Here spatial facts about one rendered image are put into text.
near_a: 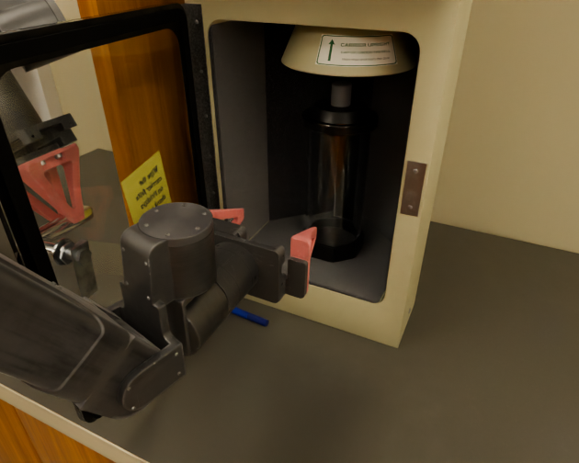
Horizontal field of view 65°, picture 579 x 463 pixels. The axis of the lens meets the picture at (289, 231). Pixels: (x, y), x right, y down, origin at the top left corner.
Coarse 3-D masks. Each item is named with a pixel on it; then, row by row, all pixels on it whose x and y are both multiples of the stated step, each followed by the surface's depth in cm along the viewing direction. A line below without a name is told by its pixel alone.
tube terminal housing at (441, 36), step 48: (192, 0) 54; (240, 0) 52; (288, 0) 49; (336, 0) 47; (384, 0) 45; (432, 0) 43; (432, 48) 45; (432, 96) 48; (432, 144) 50; (432, 192) 60; (384, 336) 67
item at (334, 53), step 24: (288, 48) 57; (312, 48) 53; (336, 48) 52; (360, 48) 52; (384, 48) 52; (408, 48) 55; (312, 72) 53; (336, 72) 52; (360, 72) 52; (384, 72) 53
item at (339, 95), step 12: (336, 84) 61; (348, 84) 61; (336, 96) 62; (348, 96) 62; (312, 108) 63; (324, 108) 62; (336, 108) 62; (348, 108) 62; (360, 108) 62; (324, 120) 61; (336, 120) 61; (348, 120) 61; (360, 120) 61
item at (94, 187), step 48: (96, 48) 41; (144, 48) 48; (0, 96) 33; (48, 96) 37; (96, 96) 42; (144, 96) 49; (48, 144) 38; (96, 144) 43; (144, 144) 51; (48, 192) 39; (96, 192) 45; (144, 192) 52; (192, 192) 63; (48, 240) 40; (96, 240) 46
